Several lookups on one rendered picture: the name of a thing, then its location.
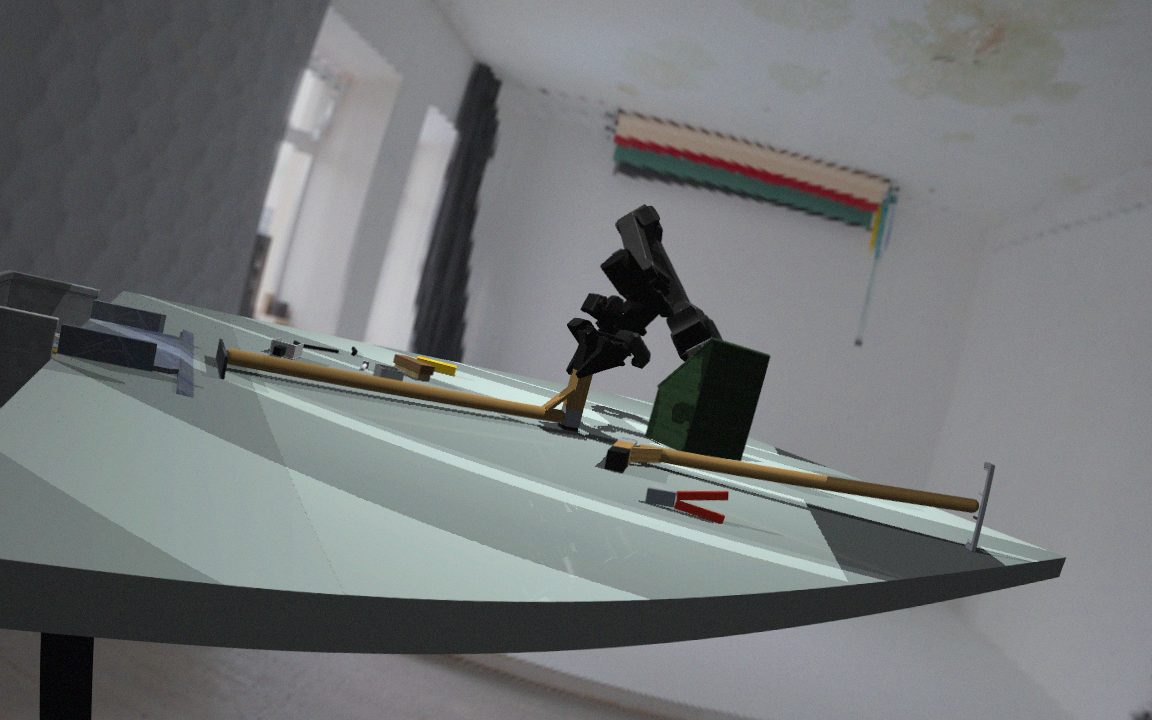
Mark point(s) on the yellow box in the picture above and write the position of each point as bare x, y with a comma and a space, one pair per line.
440, 367

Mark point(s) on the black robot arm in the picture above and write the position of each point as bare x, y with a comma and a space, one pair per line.
643, 274

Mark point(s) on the brown wooden block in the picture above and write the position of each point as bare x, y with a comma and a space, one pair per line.
413, 367

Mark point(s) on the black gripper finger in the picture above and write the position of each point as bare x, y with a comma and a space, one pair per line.
603, 358
583, 338

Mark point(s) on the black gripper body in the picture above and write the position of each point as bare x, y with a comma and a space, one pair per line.
626, 341

